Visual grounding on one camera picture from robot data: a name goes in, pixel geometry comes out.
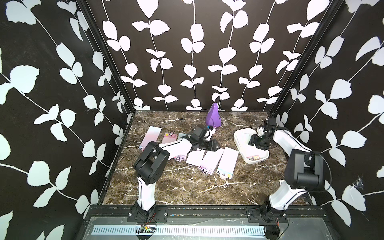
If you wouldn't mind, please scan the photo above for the lilac checked sticker sheet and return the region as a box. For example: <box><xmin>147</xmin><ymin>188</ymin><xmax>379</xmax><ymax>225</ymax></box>
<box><xmin>186</xmin><ymin>150</ymin><xmax>205</xmax><ymax>167</ymax></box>

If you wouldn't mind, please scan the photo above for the white plastic storage box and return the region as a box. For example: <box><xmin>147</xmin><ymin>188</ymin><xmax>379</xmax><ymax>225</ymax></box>
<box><xmin>234</xmin><ymin>128</ymin><xmax>270</xmax><ymax>164</ymax></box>

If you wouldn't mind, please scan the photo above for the purple sticker sheet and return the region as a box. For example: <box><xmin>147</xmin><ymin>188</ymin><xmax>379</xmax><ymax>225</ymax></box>
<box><xmin>167</xmin><ymin>134</ymin><xmax>192</xmax><ymax>161</ymax></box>

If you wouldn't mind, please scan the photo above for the plain lilac sticker sheet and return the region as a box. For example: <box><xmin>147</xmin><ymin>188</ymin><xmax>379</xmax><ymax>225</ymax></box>
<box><xmin>199</xmin><ymin>149</ymin><xmax>224</xmax><ymax>175</ymax></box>

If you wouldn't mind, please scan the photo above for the white rainbow sticker sheet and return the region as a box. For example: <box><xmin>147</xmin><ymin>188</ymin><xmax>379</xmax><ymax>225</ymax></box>
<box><xmin>217</xmin><ymin>147</ymin><xmax>239</xmax><ymax>179</ymax></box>

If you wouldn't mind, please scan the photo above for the cream pink sticker sheet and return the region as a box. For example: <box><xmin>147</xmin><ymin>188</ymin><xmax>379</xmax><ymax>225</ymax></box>
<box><xmin>247</xmin><ymin>155</ymin><xmax>261</xmax><ymax>161</ymax></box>

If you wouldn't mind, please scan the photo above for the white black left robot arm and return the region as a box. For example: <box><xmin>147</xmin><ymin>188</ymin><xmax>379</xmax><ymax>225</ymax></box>
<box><xmin>134</xmin><ymin>137</ymin><xmax>221</xmax><ymax>212</ymax></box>

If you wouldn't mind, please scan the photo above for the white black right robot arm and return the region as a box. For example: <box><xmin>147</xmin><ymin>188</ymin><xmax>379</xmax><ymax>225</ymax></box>
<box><xmin>249</xmin><ymin>127</ymin><xmax>325</xmax><ymax>214</ymax></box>

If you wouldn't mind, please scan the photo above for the purple plastic object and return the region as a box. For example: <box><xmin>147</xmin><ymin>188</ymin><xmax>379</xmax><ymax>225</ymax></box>
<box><xmin>206</xmin><ymin>103</ymin><xmax>222</xmax><ymax>128</ymax></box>

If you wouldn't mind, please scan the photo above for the small electronics board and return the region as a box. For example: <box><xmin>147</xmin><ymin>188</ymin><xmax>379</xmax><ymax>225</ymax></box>
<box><xmin>137</xmin><ymin>225</ymin><xmax>157</xmax><ymax>235</ymax></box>

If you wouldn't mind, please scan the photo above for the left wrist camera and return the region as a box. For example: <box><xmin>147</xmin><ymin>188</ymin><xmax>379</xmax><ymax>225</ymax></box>
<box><xmin>193</xmin><ymin>125</ymin><xmax>216</xmax><ymax>141</ymax></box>

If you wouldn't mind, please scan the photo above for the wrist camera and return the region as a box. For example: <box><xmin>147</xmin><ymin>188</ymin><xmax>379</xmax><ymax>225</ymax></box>
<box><xmin>257</xmin><ymin>118</ymin><xmax>278</xmax><ymax>137</ymax></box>
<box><xmin>193</xmin><ymin>125</ymin><xmax>216</xmax><ymax>141</ymax></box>

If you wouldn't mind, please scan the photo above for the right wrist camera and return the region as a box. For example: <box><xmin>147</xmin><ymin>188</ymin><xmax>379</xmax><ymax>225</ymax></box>
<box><xmin>257</xmin><ymin>118</ymin><xmax>278</xmax><ymax>137</ymax></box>

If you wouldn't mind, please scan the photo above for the white perforated cable duct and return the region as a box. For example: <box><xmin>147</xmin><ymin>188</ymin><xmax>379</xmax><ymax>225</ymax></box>
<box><xmin>91</xmin><ymin>225</ymin><xmax>266</xmax><ymax>238</ymax></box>

